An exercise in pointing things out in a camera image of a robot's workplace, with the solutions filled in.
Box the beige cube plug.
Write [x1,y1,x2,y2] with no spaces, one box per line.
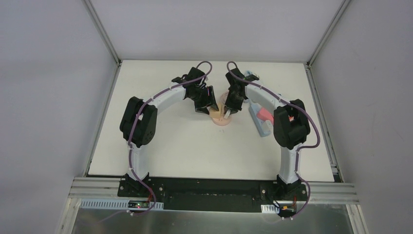
[209,103,224,119]

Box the round pink socket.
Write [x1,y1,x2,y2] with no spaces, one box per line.
[210,113,232,126]

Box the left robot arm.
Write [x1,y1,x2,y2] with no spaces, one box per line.
[119,67,219,197]

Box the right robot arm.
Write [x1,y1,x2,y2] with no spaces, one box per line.
[224,68,310,200]

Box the light blue power strip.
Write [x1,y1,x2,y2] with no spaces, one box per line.
[248,102,272,137]

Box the pink power strip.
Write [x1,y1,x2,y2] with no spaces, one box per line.
[256,108,274,125]

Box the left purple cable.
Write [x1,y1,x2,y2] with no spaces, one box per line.
[127,61,214,217]

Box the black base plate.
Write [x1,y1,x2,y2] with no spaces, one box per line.
[117,175,308,215]

